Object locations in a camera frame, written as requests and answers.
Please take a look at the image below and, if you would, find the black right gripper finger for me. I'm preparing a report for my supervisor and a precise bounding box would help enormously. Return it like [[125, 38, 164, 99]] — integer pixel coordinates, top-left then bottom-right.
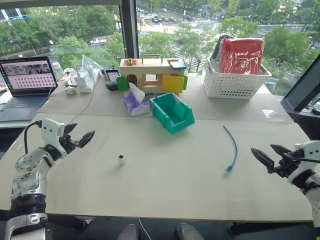
[[270, 143, 292, 157], [250, 147, 275, 169]]

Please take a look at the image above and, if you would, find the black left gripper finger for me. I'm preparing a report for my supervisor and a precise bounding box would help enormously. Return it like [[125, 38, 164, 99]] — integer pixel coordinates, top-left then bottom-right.
[[77, 130, 96, 149], [64, 122, 78, 137]]

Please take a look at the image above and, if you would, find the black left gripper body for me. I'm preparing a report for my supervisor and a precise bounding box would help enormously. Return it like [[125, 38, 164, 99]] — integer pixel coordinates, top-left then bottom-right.
[[58, 133, 82, 154]]

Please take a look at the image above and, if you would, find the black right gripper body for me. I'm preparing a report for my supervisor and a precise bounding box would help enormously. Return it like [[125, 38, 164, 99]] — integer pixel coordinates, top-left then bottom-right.
[[267, 151, 301, 179]]

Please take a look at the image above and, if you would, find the small orange brown item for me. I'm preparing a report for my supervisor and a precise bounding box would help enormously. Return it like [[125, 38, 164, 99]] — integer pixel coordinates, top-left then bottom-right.
[[58, 70, 76, 84]]

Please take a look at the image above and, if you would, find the white power strip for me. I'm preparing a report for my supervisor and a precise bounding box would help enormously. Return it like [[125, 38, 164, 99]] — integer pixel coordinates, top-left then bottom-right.
[[74, 66, 101, 94]]

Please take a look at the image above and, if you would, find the black computer mouse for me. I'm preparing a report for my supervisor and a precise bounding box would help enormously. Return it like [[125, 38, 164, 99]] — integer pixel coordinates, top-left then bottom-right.
[[105, 80, 120, 92]]

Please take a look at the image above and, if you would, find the purple tissue pack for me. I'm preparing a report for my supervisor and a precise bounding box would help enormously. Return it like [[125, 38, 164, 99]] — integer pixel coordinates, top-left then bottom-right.
[[122, 82, 152, 118]]

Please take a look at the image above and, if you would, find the black tilted monitor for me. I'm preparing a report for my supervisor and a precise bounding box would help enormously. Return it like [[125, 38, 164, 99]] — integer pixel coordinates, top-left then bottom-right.
[[279, 53, 320, 114]]

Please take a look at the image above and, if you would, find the open laptop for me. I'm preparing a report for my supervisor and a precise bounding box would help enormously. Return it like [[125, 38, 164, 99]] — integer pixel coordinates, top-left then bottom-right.
[[0, 56, 59, 122]]

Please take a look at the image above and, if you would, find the black handheld controller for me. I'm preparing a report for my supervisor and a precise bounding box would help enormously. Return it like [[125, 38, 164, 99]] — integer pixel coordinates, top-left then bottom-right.
[[104, 65, 120, 82]]

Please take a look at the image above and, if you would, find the clear plastic triangular sheet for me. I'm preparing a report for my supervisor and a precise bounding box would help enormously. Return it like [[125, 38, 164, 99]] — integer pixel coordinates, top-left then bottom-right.
[[81, 54, 104, 76]]

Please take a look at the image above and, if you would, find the white perforated plastic basket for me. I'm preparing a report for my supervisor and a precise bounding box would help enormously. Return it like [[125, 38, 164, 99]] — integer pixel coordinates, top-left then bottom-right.
[[203, 56, 273, 100]]

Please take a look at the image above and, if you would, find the green plastic bin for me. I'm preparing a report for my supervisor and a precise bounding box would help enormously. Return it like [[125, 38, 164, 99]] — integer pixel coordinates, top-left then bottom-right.
[[149, 92, 196, 134]]

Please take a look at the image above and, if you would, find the wooden toy lock box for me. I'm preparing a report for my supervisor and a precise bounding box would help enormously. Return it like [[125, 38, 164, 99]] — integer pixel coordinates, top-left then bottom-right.
[[116, 54, 189, 94]]

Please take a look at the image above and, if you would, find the red plastic-wrapped package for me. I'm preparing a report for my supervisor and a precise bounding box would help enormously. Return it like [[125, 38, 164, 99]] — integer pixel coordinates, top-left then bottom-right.
[[219, 37, 265, 75]]

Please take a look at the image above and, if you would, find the dark rounded shape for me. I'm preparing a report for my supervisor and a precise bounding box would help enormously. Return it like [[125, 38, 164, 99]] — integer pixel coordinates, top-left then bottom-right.
[[175, 222, 205, 240]]

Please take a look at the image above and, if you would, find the dark bag behind package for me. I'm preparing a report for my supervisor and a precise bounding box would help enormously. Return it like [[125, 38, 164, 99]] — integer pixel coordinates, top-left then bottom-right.
[[210, 34, 227, 62]]

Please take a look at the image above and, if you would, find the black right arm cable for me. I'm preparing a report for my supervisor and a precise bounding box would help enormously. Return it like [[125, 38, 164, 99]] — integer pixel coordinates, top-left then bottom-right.
[[291, 154, 320, 164]]

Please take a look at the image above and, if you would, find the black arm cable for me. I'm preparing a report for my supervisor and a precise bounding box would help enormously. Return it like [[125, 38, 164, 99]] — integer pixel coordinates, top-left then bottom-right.
[[23, 120, 43, 155], [291, 154, 320, 164]]

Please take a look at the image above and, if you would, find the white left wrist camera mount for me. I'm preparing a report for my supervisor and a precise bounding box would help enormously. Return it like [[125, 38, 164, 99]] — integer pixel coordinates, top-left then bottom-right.
[[40, 118, 67, 156]]

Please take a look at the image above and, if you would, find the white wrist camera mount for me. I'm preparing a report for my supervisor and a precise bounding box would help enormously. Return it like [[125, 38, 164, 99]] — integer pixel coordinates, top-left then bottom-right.
[[40, 118, 67, 156], [287, 140, 320, 186]]

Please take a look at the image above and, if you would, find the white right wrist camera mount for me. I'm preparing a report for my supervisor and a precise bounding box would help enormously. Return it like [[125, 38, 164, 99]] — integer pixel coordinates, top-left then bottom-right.
[[287, 140, 320, 186]]

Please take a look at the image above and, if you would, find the white charging cable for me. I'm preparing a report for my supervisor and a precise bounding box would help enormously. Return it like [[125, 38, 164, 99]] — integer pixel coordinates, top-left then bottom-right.
[[46, 64, 96, 121]]

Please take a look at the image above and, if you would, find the long blue Ethernet cable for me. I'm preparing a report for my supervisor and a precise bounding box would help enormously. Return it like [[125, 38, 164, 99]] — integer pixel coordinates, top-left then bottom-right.
[[222, 125, 239, 177]]

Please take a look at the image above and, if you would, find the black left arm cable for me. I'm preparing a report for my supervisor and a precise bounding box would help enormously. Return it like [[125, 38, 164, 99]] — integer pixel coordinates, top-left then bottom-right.
[[23, 120, 43, 155]]

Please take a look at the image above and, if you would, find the short blue cable piece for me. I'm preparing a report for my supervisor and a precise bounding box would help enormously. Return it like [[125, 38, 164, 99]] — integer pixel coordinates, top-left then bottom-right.
[[145, 92, 160, 106]]

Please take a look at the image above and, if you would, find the thin white floor cable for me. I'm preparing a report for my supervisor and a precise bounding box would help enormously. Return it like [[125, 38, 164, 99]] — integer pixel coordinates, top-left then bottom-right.
[[138, 218, 149, 240]]

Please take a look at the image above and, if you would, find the dark window frame pillar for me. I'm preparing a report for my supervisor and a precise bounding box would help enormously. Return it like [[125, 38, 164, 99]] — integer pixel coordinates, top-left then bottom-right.
[[118, 0, 140, 60]]

